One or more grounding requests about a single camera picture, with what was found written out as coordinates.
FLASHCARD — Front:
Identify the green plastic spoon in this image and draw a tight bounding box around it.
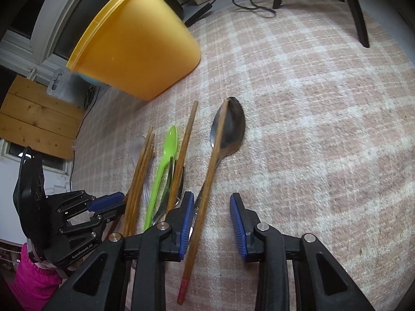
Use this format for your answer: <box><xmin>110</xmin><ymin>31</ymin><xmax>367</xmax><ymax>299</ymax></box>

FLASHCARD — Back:
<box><xmin>143</xmin><ymin>125</ymin><xmax>178</xmax><ymax>230</ymax></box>

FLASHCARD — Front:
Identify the wooden chopstick red tip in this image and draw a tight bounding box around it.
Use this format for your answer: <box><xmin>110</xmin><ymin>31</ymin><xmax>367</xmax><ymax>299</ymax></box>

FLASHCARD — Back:
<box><xmin>177</xmin><ymin>99</ymin><xmax>229</xmax><ymax>305</ymax></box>

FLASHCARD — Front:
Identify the metal fork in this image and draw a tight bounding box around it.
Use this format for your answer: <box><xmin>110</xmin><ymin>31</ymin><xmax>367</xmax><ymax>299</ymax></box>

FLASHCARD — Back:
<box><xmin>153</xmin><ymin>157</ymin><xmax>185</xmax><ymax>225</ymax></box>

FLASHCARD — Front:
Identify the wooden board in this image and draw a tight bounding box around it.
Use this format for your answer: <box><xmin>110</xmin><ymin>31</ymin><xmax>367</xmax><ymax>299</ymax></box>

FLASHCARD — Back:
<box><xmin>1</xmin><ymin>75</ymin><xmax>84</xmax><ymax>160</ymax></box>

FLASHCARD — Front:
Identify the pink checkered table cloth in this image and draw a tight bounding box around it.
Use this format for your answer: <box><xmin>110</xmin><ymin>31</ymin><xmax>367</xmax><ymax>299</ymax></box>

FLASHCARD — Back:
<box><xmin>72</xmin><ymin>0</ymin><xmax>414</xmax><ymax>310</ymax></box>

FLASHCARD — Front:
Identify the large metal spoon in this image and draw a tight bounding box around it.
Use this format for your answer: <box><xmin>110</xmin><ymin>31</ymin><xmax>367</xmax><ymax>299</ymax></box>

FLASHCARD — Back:
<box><xmin>191</xmin><ymin>97</ymin><xmax>245</xmax><ymax>233</ymax></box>

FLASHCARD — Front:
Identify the yellow plastic utensil container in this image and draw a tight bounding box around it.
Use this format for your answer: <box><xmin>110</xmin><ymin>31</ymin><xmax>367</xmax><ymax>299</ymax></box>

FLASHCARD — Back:
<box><xmin>66</xmin><ymin>0</ymin><xmax>201</xmax><ymax>101</ymax></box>

